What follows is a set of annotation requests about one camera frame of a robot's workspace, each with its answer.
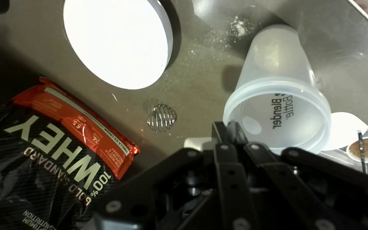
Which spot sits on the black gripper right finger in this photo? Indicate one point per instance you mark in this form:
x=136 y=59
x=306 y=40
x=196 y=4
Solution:
x=303 y=187

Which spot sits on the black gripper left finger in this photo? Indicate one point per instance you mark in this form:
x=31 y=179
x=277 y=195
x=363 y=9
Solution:
x=230 y=187

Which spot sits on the white bowl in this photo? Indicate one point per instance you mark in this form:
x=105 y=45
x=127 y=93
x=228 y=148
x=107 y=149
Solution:
x=115 y=42

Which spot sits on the clear open shaker bottle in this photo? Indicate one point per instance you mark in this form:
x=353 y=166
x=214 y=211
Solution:
x=274 y=68

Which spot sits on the black red whey bag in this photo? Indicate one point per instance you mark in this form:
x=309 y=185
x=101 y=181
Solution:
x=44 y=161

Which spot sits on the thin black utensil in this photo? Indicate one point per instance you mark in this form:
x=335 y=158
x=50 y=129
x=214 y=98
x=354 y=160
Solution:
x=362 y=148

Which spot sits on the white dish in sink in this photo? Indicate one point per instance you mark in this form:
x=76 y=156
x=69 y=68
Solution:
x=345 y=128

